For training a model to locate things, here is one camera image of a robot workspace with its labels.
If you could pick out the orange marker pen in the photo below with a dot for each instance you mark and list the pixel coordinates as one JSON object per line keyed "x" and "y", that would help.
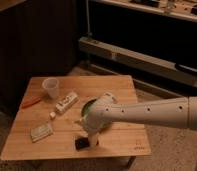
{"x": 30, "y": 103}

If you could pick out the metal shelf rail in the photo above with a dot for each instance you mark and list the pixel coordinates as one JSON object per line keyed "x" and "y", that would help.
{"x": 137, "y": 60}

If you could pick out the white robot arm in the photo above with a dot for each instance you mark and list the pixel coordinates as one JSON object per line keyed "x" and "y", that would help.
{"x": 178, "y": 112}

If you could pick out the wooden table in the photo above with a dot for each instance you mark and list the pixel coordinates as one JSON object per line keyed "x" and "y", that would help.
{"x": 120, "y": 139}

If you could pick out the translucent plastic cup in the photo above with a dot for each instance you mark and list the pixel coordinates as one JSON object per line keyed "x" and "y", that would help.
{"x": 51, "y": 86}

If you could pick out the black eraser block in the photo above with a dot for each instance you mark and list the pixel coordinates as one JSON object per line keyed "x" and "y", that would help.
{"x": 84, "y": 142}

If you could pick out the black object on shelf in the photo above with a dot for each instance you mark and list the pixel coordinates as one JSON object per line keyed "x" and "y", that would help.
{"x": 185, "y": 69}

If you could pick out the white sponge pad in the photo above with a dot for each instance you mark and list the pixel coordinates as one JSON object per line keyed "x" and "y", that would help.
{"x": 41, "y": 132}

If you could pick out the small white cube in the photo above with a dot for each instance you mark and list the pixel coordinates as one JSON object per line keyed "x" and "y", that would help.
{"x": 52, "y": 115}

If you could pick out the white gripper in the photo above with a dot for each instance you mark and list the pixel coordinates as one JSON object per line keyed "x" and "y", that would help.
{"x": 93, "y": 139}

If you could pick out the green ceramic bowl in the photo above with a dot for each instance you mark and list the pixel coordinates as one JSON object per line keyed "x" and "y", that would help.
{"x": 85, "y": 113}

